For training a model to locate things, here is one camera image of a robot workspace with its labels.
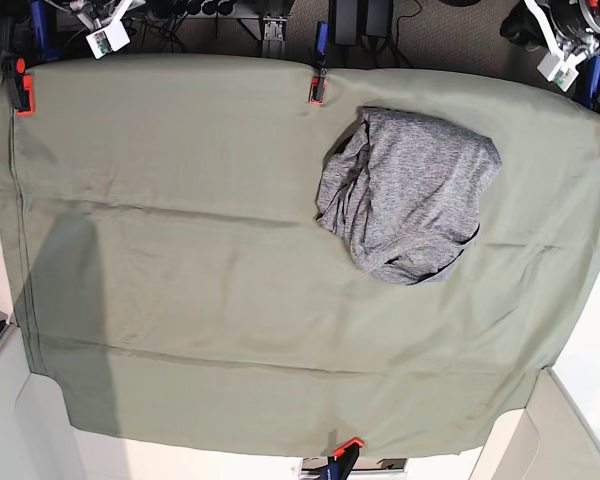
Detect blue clamp handle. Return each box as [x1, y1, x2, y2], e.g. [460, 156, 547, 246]
[29, 0, 60, 63]
[574, 55, 600, 109]
[314, 21, 328, 69]

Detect blue clamp handle centre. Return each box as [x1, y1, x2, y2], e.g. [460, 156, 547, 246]
[314, 21, 328, 69]

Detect metal table bracket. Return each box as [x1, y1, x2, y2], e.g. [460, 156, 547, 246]
[261, 17, 287, 59]

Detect blue clamp handle left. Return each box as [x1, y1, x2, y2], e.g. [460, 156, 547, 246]
[29, 0, 60, 63]

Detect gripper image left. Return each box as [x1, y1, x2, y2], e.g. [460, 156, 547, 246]
[47, 0, 133, 33]

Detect orange black clamp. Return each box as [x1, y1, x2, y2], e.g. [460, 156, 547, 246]
[2, 56, 35, 116]
[320, 437, 365, 480]
[308, 68, 328, 105]

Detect orange black clamp centre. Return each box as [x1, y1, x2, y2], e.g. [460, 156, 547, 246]
[308, 68, 328, 105]

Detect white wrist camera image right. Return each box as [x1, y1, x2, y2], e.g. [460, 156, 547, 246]
[537, 53, 583, 92]

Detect orange black clamp left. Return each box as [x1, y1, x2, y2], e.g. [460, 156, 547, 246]
[2, 56, 35, 116]

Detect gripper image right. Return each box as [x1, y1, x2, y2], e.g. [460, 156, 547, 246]
[499, 0, 600, 60]

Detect blue clamp handle right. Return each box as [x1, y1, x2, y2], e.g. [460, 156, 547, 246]
[574, 55, 600, 109]

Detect grey long-sleeve T-shirt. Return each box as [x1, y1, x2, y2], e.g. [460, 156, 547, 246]
[316, 108, 502, 286]

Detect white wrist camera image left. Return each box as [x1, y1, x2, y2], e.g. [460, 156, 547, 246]
[86, 21, 130, 59]

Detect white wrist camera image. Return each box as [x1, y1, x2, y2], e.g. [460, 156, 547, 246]
[537, 53, 583, 92]
[86, 21, 130, 59]

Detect orange black clamp bottom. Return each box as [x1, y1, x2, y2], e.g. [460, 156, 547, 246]
[320, 437, 365, 480]

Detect green table cloth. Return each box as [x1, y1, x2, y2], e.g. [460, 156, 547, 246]
[0, 54, 600, 457]

